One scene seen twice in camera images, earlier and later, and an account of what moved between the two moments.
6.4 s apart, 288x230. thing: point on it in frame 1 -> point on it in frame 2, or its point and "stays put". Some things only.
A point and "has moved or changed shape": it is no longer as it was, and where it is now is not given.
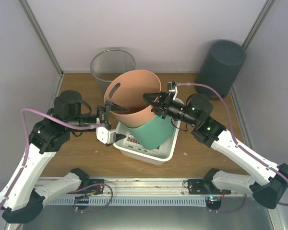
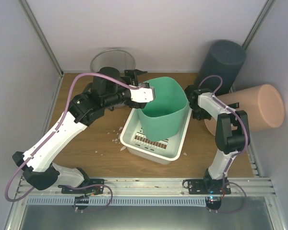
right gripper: x=161 y=109 -> x=196 y=116
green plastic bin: x=154 y=134 has moved or changed shape
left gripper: x=104 y=113 -> x=132 y=75
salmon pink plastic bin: x=126 y=89 -> x=264 y=104
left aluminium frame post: x=42 y=37 stays put
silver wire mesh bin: x=106 y=65 stays put
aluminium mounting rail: x=165 y=187 stays put
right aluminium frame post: x=258 y=23 stays put
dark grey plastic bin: x=220 y=68 stays put
